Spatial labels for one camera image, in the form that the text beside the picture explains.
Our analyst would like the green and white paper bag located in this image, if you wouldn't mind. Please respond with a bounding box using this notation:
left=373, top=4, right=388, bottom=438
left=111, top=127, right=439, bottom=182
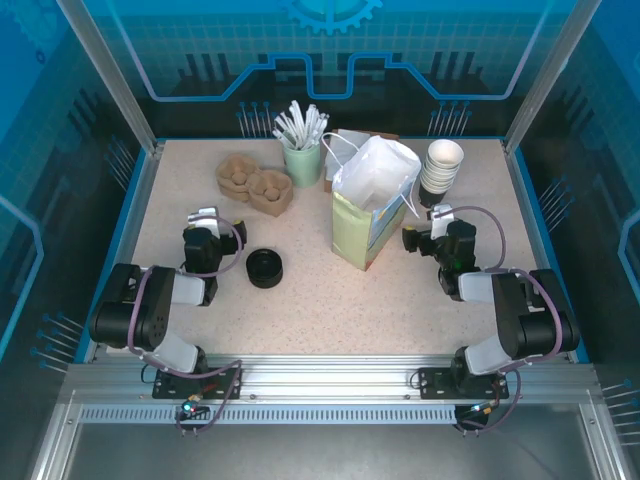
left=321, top=132, right=422, bottom=274

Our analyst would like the blue table rim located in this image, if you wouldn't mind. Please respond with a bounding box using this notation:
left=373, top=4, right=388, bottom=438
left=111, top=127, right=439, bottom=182
left=74, top=134, right=592, bottom=365

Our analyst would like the green straw holder cup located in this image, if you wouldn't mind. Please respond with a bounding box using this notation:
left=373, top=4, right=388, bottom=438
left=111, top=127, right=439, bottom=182
left=283, top=137, right=323, bottom=190

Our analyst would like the white paper napkin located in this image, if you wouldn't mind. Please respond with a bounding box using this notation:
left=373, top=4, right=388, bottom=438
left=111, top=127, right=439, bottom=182
left=325, top=134, right=369, bottom=174

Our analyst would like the cardboard napkin box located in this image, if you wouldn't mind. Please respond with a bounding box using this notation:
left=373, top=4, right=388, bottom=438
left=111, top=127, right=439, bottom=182
left=322, top=128, right=401, bottom=194

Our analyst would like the grey metal lower tray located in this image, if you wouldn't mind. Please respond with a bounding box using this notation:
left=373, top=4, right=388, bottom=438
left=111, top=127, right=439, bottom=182
left=27, top=389, right=631, bottom=480

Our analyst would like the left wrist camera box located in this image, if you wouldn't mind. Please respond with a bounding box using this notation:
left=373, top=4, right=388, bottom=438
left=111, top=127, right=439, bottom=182
left=187, top=206, right=222, bottom=235

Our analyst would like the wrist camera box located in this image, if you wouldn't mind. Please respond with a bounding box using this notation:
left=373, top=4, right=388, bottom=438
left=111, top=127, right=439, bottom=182
left=187, top=206, right=222, bottom=235
left=427, top=203, right=457, bottom=239

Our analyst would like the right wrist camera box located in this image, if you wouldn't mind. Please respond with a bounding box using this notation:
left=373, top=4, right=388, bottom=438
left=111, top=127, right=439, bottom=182
left=427, top=203, right=457, bottom=239

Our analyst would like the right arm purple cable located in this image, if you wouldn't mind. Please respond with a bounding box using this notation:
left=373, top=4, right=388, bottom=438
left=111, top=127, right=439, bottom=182
left=432, top=204, right=569, bottom=436

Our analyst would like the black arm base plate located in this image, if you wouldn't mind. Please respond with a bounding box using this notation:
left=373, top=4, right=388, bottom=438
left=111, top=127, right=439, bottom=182
left=417, top=366, right=511, bottom=401
left=152, top=366, right=245, bottom=401

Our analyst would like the aluminium mounting rail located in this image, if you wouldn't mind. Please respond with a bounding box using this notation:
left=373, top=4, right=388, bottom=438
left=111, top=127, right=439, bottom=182
left=64, top=352, right=604, bottom=407

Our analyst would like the aluminium frame post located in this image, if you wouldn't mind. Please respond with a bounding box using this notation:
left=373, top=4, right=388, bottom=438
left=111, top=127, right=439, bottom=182
left=55, top=0, right=166, bottom=155
left=501, top=0, right=604, bottom=155

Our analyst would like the slotted grey cable duct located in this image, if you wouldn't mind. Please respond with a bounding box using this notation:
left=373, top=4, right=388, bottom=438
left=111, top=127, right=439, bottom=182
left=77, top=405, right=464, bottom=426

